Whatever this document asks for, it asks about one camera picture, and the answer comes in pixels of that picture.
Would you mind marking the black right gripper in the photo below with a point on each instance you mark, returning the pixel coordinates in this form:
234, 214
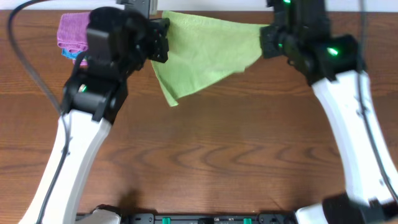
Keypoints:
268, 42

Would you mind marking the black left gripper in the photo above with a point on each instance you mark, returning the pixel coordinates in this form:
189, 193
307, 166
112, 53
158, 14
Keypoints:
159, 40

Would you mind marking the green microfiber cloth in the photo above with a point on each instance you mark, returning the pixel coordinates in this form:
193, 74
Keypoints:
203, 51

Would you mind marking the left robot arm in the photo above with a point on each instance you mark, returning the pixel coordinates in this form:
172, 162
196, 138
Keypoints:
120, 39

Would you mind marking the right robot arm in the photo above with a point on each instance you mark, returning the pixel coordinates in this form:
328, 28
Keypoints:
335, 69

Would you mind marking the folded purple cloth at bottom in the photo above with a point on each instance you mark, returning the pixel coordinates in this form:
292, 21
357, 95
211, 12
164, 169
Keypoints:
82, 63

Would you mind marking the folded blue cloth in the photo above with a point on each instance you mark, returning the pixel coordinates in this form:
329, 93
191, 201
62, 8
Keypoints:
70, 55

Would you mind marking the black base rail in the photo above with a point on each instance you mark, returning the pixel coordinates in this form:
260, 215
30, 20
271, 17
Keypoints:
262, 218

